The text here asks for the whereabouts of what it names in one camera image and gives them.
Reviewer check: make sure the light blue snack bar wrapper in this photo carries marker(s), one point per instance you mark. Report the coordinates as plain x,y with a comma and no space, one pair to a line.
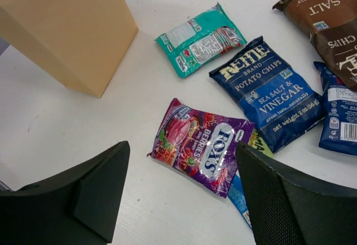
236,196

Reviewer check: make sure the blue Kettle vinegar chips bag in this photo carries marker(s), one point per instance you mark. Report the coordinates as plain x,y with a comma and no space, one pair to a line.
271,94

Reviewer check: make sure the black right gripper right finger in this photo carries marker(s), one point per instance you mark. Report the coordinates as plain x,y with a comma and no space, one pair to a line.
288,206

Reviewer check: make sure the teal Fox's mint candy bag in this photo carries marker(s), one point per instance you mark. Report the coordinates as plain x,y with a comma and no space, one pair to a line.
200,40

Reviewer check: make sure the brown paper bag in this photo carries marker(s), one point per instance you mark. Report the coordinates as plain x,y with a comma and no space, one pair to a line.
80,43

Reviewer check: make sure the brown Kettle chips bag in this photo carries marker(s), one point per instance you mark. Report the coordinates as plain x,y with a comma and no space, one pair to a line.
330,26

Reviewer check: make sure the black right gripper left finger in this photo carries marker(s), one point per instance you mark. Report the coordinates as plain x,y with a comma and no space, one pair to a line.
77,206

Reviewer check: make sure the green yellow candy wrapper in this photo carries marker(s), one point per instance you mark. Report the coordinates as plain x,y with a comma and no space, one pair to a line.
257,142

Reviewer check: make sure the purple Fox's berries candy bag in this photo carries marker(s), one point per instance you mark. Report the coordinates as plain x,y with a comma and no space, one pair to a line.
201,145

